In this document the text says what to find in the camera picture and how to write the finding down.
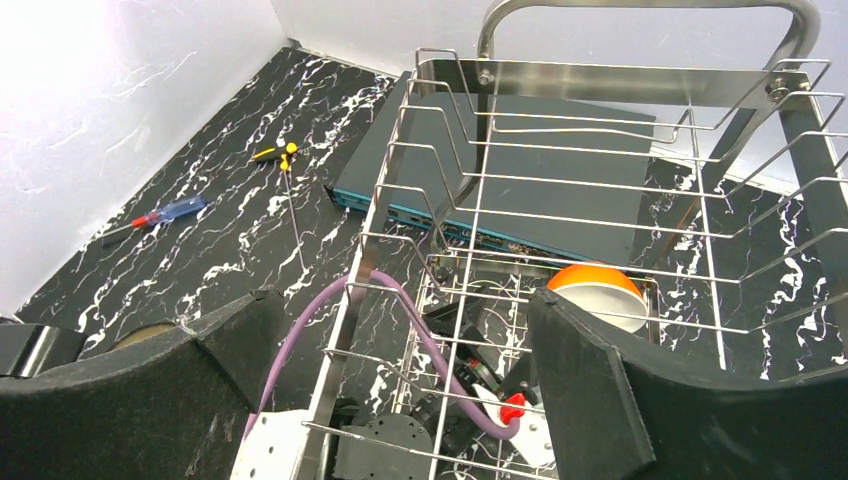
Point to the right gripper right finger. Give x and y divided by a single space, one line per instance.
621 407

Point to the blue red screwdriver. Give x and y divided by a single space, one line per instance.
161 215

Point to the dark blue gold bowl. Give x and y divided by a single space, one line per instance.
141 334

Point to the dark grey network switch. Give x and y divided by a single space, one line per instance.
546 175

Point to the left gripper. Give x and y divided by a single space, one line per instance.
27 350

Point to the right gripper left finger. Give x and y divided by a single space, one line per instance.
172 406

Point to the steel wire dish rack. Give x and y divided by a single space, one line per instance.
744 241

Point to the orange bowl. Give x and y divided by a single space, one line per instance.
605 292

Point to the yellow black pliers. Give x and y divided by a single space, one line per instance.
283 156

